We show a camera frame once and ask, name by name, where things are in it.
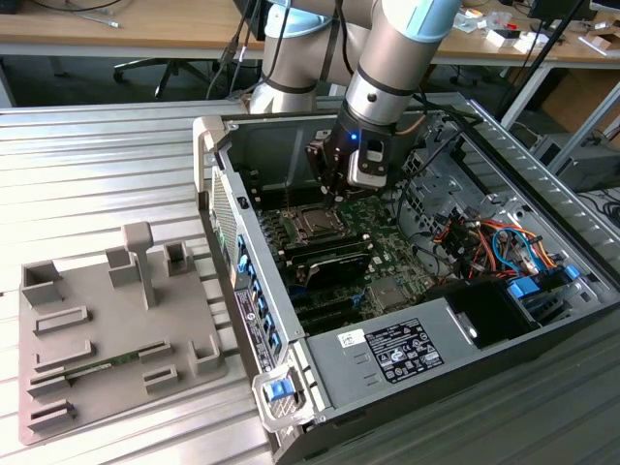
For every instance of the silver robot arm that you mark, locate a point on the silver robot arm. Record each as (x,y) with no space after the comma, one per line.
(387,63)

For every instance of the brown cardboard piece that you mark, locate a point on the brown cardboard piece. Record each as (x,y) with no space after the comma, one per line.
(598,42)

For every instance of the grey open PC case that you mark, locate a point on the grey open PC case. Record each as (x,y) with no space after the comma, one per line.
(271,145)

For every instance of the green motherboard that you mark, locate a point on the green motherboard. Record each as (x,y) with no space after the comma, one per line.
(387,252)

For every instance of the blue case latch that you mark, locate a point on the blue case latch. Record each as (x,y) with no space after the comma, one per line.
(278,390)

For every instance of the brown cardboard box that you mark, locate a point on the brown cardboard box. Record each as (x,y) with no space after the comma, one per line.
(571,97)

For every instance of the black monitor foot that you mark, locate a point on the black monitor foot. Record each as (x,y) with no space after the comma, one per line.
(557,9)

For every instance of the black expansion slot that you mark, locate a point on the black expansion slot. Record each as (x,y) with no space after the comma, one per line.
(329,302)

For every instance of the blue disk carrier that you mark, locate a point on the blue disk carrier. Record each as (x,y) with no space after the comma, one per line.
(523,289)

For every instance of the black plastic air duct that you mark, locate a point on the black plastic air duct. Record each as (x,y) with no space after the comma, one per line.
(484,310)

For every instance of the black office chair base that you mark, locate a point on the black office chair base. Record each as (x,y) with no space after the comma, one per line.
(168,65)

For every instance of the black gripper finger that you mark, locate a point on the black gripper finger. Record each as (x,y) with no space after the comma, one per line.
(320,164)
(344,181)

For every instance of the grey parts rack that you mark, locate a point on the grey parts rack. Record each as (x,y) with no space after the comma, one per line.
(121,315)

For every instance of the thin metal locking lever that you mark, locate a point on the thin metal locking lever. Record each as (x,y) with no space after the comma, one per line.
(288,198)

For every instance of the grey power supply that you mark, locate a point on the grey power supply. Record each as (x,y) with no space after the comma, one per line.
(339,373)

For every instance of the green RAM stick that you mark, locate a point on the green RAM stick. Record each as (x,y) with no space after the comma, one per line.
(116,361)

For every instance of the silver CPU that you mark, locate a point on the silver CPU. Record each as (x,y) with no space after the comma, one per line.
(319,223)

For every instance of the CPU socket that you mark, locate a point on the CPU socket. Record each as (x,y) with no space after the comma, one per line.
(310,236)

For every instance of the long wooden desk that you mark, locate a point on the long wooden desk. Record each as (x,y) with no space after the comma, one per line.
(145,24)

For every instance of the small blue clip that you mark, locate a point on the small blue clip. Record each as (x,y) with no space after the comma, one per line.
(571,271)

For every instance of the black graphics card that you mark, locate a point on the black graphics card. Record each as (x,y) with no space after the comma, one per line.
(334,271)

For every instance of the small white box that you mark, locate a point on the small white box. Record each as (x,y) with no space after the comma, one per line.
(495,39)

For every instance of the black slanted pole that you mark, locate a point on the black slanted pole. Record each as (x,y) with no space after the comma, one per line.
(536,63)

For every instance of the black RAM slot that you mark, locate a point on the black RAM slot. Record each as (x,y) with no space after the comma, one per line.
(324,243)
(329,253)

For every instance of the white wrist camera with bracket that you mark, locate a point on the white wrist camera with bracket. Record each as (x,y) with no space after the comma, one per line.
(368,174)

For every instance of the grey computer tower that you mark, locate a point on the grey computer tower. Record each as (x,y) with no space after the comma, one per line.
(591,167)

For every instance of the silver perforated drive cage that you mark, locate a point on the silver perforated drive cage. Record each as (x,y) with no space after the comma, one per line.
(421,203)

